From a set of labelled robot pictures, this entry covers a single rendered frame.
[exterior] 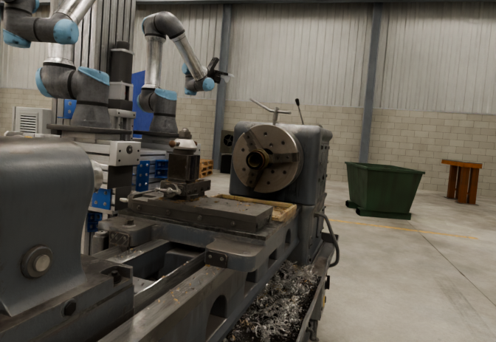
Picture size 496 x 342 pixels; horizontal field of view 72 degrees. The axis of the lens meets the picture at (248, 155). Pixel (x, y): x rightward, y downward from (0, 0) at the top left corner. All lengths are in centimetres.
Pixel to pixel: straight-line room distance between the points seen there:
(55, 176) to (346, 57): 1153
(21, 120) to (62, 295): 147
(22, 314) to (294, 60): 1164
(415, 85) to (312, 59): 326
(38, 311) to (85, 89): 106
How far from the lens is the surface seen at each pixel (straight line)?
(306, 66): 1184
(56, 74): 154
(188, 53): 200
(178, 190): 100
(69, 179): 54
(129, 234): 96
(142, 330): 61
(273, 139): 156
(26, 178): 50
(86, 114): 146
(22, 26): 134
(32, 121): 191
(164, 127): 185
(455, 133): 1212
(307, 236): 174
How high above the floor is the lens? 117
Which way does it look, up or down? 3 degrees down
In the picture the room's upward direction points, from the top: 5 degrees clockwise
